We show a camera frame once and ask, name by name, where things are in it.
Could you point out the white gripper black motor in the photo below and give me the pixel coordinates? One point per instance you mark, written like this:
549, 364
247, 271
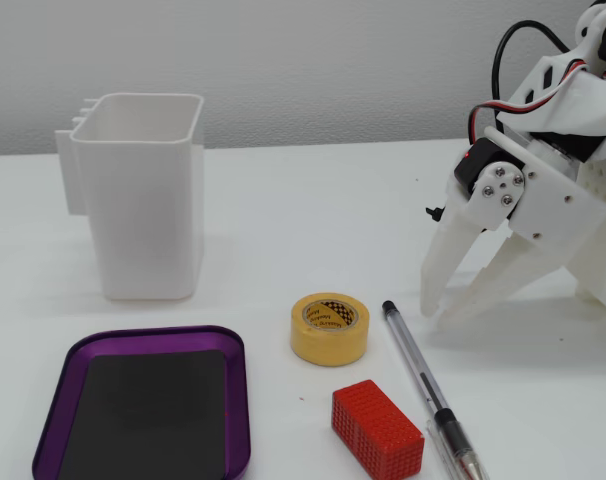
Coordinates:
558, 197

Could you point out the yellow masking tape roll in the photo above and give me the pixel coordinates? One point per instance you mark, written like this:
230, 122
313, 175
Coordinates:
328, 347

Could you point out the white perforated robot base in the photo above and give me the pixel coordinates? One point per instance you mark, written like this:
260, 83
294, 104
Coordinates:
605, 185

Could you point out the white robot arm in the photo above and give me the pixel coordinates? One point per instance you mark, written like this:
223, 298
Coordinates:
583, 110

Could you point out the white plastic container box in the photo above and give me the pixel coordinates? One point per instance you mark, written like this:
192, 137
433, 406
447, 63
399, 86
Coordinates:
143, 215

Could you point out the clear ballpoint pen black cap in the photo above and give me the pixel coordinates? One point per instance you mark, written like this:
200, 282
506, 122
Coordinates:
413, 352

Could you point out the red textured rectangular block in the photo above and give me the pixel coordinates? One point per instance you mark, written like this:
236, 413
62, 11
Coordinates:
378, 430

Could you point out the purple tray with black mat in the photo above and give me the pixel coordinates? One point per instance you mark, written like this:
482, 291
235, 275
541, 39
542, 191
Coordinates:
158, 415

